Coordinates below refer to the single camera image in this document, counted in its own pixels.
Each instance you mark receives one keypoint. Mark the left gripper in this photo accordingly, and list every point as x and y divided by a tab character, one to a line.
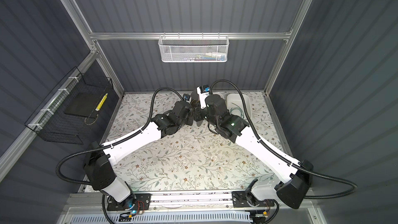
189	121

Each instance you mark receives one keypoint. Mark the dark grey foam spool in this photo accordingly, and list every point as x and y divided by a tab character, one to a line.
195	99

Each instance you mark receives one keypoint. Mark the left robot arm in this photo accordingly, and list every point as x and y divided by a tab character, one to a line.
99	164

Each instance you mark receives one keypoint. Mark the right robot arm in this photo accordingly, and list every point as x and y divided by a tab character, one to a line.
293	185

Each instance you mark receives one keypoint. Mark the left white plastic bin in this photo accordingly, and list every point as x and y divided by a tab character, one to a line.
220	94

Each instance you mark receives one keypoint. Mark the white plastic bin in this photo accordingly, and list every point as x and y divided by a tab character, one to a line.
220	94
235	105

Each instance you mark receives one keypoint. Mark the right white plastic bin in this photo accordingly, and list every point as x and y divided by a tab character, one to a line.
235	105

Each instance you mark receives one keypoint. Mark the items in white basket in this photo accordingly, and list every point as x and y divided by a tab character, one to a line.
207	57

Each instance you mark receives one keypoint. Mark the black foam pad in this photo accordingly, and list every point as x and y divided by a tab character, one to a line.
83	105

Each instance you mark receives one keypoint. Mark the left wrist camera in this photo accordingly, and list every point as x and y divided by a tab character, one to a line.
187	97

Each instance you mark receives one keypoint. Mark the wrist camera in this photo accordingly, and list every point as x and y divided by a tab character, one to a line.
187	97
203	92

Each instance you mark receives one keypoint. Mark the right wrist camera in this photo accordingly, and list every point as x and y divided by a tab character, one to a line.
203	92

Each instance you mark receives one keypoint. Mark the white wire mesh basket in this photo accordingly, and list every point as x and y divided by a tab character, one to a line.
174	48

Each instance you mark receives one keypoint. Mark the aluminium front rail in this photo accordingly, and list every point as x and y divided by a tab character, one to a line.
162	201

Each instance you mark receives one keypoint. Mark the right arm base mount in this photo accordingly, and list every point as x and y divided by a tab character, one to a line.
257	194

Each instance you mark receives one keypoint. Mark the white slotted cable duct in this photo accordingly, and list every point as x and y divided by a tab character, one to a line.
226	217

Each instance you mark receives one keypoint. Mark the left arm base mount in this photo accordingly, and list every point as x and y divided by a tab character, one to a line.
135	202

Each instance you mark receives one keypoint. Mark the black wire basket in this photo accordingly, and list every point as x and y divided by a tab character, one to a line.
50	123

